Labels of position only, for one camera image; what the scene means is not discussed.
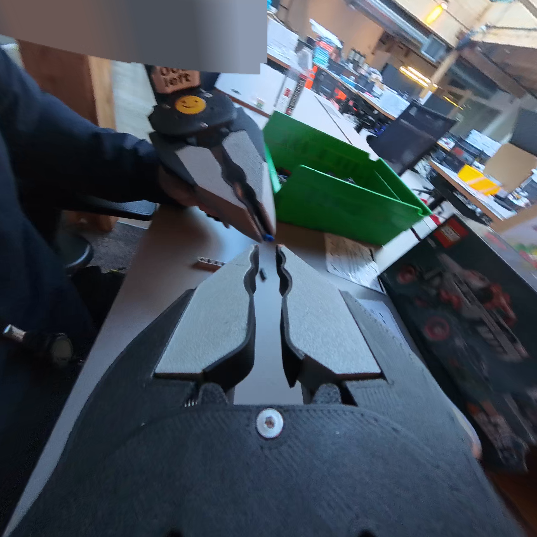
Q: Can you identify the dark grey chair back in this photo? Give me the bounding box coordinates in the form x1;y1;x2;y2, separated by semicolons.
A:
511;107;537;157

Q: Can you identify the person's dark clothing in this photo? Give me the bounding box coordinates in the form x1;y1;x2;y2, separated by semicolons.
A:
0;201;126;517

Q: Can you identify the black lego set box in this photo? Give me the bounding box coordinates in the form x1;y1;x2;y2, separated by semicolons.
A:
379;213;537;472

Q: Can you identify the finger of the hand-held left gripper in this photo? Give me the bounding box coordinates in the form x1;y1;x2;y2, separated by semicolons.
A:
222;129;277;239
173;147;265;243

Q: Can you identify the printed instruction sheet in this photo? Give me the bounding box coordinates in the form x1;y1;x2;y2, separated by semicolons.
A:
324;232;387;293

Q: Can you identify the cluttered background workbench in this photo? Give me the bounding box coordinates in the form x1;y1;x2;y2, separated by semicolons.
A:
267;17;424;126

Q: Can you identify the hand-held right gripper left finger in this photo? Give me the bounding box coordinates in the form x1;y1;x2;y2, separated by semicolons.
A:
154;244;259;394

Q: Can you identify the water bottle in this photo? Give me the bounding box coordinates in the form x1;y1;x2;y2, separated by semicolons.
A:
278;69;310;117

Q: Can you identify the wall air conditioner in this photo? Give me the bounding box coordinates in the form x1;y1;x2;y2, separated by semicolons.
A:
420;34;448;63

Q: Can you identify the open cardboard box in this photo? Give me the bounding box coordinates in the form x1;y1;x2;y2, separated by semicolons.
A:
484;142;537;191

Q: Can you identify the person's left hand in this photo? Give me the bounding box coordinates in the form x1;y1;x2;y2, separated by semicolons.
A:
159;166;230;229

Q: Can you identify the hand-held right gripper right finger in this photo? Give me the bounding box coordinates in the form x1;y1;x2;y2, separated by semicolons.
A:
275;244;387;388

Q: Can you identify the black mesh office chair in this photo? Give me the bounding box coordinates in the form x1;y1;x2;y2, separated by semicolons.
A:
367;100;458;177

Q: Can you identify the white paper sheet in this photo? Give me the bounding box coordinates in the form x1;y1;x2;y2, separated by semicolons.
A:
360;299;406;337

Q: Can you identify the yellow storage bin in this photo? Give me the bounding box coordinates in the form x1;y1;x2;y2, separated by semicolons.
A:
456;164;503;197

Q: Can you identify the green plastic bin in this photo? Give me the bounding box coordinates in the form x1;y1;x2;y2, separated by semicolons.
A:
263;110;433;247

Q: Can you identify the person's left forearm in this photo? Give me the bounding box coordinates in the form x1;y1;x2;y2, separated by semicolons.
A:
0;46;168;210

